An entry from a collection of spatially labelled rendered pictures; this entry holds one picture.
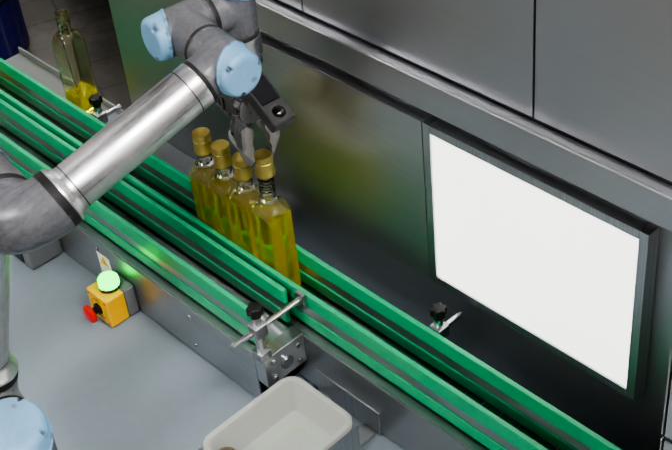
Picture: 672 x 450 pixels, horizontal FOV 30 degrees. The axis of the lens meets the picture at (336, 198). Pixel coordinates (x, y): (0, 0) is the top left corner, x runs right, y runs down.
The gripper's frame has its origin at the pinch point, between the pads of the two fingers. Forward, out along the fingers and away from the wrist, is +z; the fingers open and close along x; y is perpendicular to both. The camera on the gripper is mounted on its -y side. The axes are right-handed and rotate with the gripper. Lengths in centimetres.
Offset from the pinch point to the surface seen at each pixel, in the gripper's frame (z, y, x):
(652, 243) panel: -11, -69, -21
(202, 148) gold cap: 4.8, 15.8, 3.3
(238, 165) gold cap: 3.1, 4.7, 2.4
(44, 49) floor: 118, 258, -57
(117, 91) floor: 118, 211, -64
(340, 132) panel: -2.3, -6.3, -12.6
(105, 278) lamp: 33.1, 28.2, 23.4
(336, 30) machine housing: -21.0, -4.4, -15.2
